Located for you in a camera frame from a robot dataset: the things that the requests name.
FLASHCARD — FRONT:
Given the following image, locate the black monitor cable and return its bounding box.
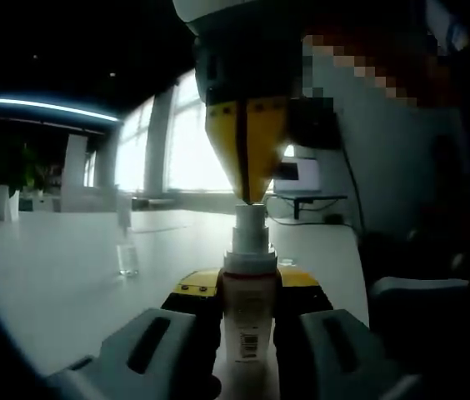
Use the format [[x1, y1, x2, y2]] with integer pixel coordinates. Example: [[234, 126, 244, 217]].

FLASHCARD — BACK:
[[264, 194, 355, 229]]

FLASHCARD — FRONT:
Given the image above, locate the white pillar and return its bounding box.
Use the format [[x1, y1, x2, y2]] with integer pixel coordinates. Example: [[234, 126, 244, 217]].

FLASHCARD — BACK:
[[60, 133, 89, 212]]

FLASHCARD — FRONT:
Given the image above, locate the clear pump bottle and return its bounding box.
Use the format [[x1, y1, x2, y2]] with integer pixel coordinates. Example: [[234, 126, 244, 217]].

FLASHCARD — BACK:
[[115, 191, 140, 277]]

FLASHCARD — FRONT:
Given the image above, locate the long straight ceiling light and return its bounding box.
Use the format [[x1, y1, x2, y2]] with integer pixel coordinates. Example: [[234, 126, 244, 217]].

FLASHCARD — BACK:
[[0, 97, 120, 123]]

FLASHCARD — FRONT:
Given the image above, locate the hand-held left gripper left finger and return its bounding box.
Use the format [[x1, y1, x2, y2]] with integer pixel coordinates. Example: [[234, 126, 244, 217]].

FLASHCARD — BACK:
[[47, 269, 224, 400]]

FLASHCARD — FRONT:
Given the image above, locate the white pump bottle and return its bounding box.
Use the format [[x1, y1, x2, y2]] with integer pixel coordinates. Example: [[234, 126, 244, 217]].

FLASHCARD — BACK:
[[222, 202, 278, 364]]

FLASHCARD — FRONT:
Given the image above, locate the bright window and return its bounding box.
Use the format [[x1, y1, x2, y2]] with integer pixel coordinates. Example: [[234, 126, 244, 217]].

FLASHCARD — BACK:
[[113, 70, 315, 197]]

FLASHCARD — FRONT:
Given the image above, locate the small white-screen monitor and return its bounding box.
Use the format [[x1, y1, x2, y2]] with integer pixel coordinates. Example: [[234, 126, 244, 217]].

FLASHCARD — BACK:
[[274, 157, 323, 193]]

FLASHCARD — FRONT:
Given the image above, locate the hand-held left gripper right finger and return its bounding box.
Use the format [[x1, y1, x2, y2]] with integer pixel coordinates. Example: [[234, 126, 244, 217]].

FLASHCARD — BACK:
[[274, 268, 423, 400]]

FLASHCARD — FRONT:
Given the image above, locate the black monitor stand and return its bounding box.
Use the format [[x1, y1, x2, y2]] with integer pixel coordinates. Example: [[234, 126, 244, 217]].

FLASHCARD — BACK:
[[272, 192, 349, 221]]

